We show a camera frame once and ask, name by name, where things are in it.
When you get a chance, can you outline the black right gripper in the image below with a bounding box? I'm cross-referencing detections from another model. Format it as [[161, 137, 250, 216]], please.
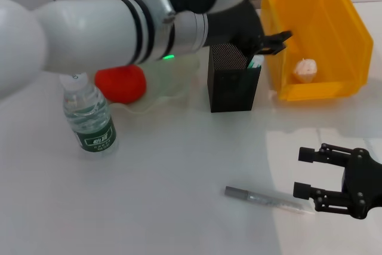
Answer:
[[293, 143, 382, 220]]

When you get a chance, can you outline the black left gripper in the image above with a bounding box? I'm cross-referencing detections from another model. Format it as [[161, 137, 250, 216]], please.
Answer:
[[204, 0, 294, 56]]

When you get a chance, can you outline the green white utility knife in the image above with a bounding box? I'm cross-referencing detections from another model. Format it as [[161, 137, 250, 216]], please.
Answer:
[[247, 54, 266, 70]]

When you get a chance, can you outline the white paper ball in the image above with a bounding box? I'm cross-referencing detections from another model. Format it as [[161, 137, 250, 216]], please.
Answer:
[[292, 57, 319, 84]]

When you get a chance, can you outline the orange knitted toy fruit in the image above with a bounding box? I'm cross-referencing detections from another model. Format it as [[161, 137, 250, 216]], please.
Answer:
[[94, 65, 147, 105]]

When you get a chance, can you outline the water bottle green label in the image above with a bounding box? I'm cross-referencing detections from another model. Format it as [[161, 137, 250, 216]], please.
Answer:
[[58, 71, 119, 156]]

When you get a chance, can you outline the clear pen grey cap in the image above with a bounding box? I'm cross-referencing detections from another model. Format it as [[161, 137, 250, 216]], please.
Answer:
[[224, 185, 314, 216]]

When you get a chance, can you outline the black mesh pen holder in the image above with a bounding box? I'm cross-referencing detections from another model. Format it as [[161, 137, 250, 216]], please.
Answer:
[[207, 43, 263, 113]]

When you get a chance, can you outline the clear wavy fruit plate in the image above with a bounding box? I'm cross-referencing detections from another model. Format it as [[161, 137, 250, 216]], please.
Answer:
[[110, 54, 201, 115]]

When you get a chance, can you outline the yellow plastic storage bin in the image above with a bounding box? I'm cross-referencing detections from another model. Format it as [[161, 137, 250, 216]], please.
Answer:
[[258, 0, 374, 101]]

